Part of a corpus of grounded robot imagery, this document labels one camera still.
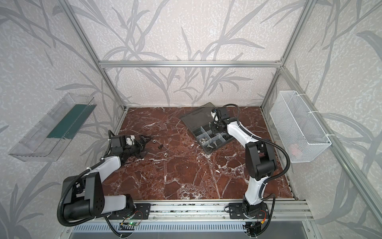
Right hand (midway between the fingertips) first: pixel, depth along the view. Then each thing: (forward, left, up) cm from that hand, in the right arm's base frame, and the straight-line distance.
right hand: (215, 122), depth 96 cm
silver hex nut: (-18, +32, -10) cm, 38 cm away
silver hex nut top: (-8, +41, -9) cm, 43 cm away
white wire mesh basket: (-24, -33, +23) cm, 48 cm away
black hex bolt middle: (-12, +36, -10) cm, 40 cm away
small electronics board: (-54, +43, -10) cm, 69 cm away
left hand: (-12, +38, +1) cm, 40 cm away
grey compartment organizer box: (+9, +11, -11) cm, 18 cm away
